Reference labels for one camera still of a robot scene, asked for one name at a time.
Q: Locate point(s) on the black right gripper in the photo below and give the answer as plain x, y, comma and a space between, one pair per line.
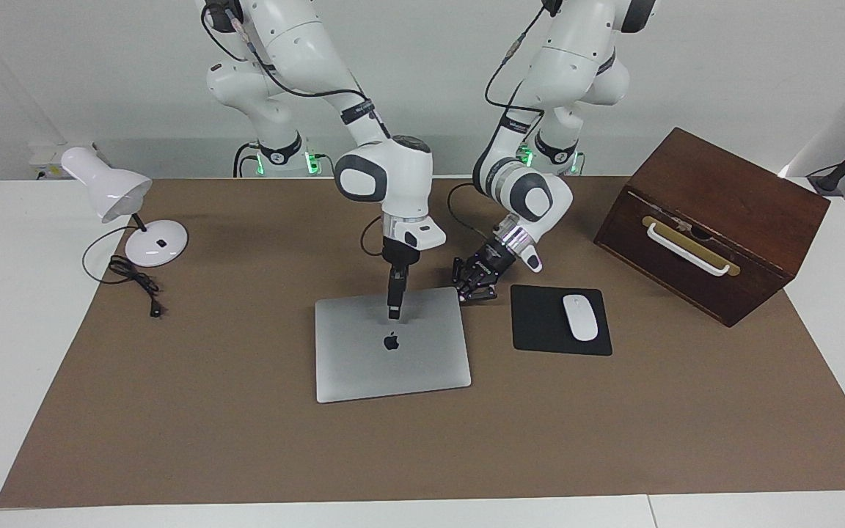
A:
400, 253

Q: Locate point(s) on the brass box plate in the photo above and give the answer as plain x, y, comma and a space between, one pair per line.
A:
732, 268

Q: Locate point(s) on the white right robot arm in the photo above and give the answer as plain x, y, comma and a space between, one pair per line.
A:
393, 176

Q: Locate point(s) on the black mouse pad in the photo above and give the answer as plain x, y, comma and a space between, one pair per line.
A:
540, 323

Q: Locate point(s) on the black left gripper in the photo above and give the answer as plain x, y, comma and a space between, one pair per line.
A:
494, 262

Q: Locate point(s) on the dark brown wooden box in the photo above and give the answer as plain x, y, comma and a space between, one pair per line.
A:
723, 183

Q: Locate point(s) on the brown table mat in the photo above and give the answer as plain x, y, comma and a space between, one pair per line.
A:
246, 440

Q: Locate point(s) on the white desk lamp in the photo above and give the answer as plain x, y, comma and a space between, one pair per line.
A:
155, 246

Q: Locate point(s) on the white computer mouse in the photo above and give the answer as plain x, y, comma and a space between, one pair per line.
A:
581, 319

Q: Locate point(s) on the white power strip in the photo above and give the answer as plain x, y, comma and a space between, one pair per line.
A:
45, 158

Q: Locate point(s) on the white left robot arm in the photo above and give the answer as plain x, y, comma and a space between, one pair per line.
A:
532, 191

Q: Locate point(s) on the silver grey laptop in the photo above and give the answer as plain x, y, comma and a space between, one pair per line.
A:
364, 367

